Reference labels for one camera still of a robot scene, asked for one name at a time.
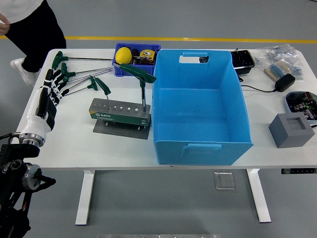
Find person's right hand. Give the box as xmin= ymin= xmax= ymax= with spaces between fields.
xmin=0 ymin=12 xmax=12 ymax=36

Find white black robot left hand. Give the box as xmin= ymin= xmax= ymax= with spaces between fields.
xmin=21 ymin=68 xmax=69 ymax=139

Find short green T-handle hex key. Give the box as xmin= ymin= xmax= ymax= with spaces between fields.
xmin=95 ymin=77 xmax=111 ymax=109

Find grey green hex key stand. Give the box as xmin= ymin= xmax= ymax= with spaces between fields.
xmin=88 ymin=98 xmax=152 ymax=140

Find large green T-handle hex key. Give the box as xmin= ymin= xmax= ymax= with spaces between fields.
xmin=119 ymin=63 xmax=157 ymax=111

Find large light blue folding box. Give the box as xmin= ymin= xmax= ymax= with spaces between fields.
xmin=151 ymin=49 xmax=254 ymax=166

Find person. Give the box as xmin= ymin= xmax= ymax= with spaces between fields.
xmin=0 ymin=0 xmax=67 ymax=87

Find white table leg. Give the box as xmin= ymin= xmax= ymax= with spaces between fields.
xmin=75 ymin=170 xmax=96 ymax=226
xmin=246 ymin=168 xmax=272 ymax=223

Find dark blue plastic bin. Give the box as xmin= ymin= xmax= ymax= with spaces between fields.
xmin=111 ymin=43 xmax=162 ymax=78

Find yellow ball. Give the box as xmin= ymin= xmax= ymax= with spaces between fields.
xmin=115 ymin=47 xmax=133 ymax=64

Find yellow tape measure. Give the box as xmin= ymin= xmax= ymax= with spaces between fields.
xmin=139 ymin=49 xmax=160 ymax=60

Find silver floor hatch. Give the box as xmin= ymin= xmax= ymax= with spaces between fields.
xmin=214 ymin=172 xmax=235 ymax=190

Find black plastic tray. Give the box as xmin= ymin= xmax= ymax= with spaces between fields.
xmin=230 ymin=50 xmax=256 ymax=75

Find taped resistor bundle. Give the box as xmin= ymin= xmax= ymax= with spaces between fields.
xmin=264 ymin=60 xmax=292 ymax=81

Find black power adapter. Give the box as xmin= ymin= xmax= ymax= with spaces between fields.
xmin=274 ymin=73 xmax=296 ymax=93

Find clear plastic parts bag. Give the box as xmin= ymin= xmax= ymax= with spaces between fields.
xmin=254 ymin=44 xmax=305 ymax=80

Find grey blue parts tray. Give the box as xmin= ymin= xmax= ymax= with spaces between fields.
xmin=285 ymin=91 xmax=317 ymax=121

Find grey block with square recess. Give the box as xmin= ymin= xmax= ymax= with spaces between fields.
xmin=268 ymin=113 xmax=316 ymax=149

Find black table control panel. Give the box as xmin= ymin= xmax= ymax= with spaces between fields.
xmin=281 ymin=168 xmax=317 ymax=175

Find dark electronic parts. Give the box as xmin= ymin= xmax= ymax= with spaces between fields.
xmin=289 ymin=92 xmax=317 ymax=119

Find green T-handle key black shaft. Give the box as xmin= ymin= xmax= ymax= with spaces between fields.
xmin=51 ymin=51 xmax=114 ymax=72

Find black adapter cord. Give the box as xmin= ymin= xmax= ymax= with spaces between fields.
xmin=238 ymin=75 xmax=277 ymax=93

